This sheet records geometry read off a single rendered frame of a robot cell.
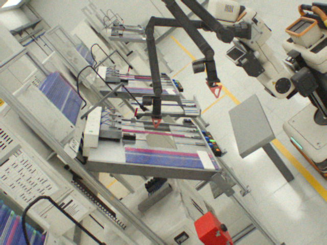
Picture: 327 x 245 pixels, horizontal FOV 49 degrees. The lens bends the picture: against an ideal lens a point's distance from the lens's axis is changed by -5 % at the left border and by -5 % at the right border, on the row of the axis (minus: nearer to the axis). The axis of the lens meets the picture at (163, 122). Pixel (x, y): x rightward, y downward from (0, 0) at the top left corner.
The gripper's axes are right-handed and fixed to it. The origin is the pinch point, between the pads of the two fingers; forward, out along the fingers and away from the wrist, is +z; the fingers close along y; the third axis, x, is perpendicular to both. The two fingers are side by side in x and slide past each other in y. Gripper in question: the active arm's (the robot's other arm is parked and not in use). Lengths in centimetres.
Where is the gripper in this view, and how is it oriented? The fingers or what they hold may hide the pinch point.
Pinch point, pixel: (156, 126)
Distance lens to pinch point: 251.4
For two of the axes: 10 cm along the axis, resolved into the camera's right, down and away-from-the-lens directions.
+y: 1.1, 3.3, -9.4
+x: 9.9, 0.2, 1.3
